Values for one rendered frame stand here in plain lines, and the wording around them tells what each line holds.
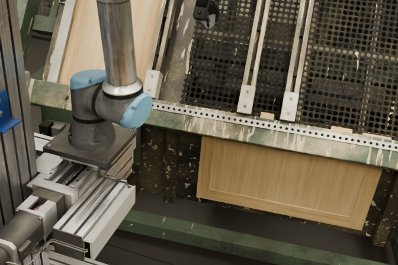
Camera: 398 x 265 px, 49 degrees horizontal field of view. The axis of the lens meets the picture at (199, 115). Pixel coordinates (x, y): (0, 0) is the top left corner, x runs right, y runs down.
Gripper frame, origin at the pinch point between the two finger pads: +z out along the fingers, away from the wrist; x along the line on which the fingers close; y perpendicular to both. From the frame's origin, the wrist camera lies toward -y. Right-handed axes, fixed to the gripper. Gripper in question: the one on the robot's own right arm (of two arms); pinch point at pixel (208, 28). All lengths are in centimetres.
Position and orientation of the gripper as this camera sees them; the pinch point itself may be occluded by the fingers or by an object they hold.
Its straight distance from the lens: 168.3
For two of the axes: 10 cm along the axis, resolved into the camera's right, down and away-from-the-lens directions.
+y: 3.1, -7.9, 5.3
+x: -9.5, -2.2, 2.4
